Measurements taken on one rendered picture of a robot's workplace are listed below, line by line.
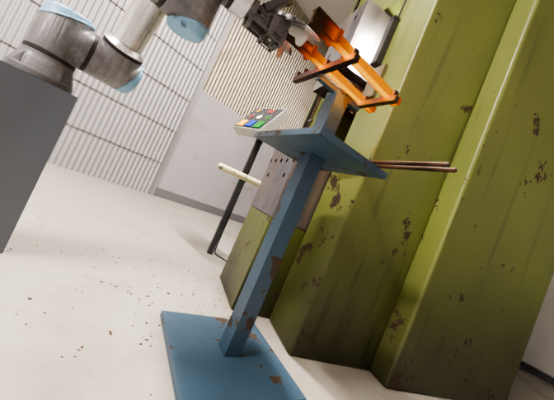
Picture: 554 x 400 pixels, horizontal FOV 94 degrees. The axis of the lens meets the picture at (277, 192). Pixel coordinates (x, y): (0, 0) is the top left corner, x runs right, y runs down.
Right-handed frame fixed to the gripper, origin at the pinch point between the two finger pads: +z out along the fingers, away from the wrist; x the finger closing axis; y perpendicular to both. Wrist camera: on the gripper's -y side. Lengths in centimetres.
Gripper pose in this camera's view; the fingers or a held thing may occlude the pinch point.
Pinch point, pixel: (305, 47)
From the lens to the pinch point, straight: 93.3
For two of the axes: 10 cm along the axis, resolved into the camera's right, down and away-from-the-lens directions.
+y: -4.0, 9.2, -0.5
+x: 5.0, 1.7, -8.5
